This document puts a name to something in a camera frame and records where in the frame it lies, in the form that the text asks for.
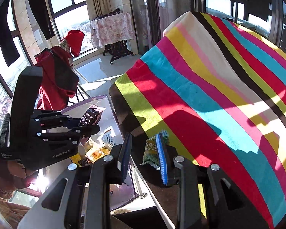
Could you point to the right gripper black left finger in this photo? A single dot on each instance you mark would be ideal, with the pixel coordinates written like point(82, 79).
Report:
point(79, 197)

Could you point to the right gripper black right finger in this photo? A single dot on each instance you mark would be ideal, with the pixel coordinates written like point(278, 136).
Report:
point(207, 197)

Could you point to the side table with floral cloth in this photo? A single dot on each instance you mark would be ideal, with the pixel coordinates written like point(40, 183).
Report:
point(111, 32)

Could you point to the dark chocolate snack packet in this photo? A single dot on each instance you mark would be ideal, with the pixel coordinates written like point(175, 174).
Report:
point(91, 116)

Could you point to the clear storage bin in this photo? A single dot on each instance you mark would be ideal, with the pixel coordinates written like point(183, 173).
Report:
point(123, 195)

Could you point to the person's left hand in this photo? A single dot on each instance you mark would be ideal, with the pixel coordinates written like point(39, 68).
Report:
point(14, 175)

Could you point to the red jacket on chair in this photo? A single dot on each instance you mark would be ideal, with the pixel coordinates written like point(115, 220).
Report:
point(59, 81)

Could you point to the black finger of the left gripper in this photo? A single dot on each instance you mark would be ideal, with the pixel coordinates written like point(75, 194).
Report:
point(49, 119)
point(75, 134)

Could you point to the striped colourful tablecloth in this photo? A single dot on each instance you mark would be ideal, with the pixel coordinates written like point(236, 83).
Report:
point(219, 90)

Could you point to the green yellow garlic pea packet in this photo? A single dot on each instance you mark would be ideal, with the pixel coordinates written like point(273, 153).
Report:
point(150, 155)

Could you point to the yellow cake packet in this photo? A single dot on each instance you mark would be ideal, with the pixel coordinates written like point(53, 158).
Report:
point(94, 151)

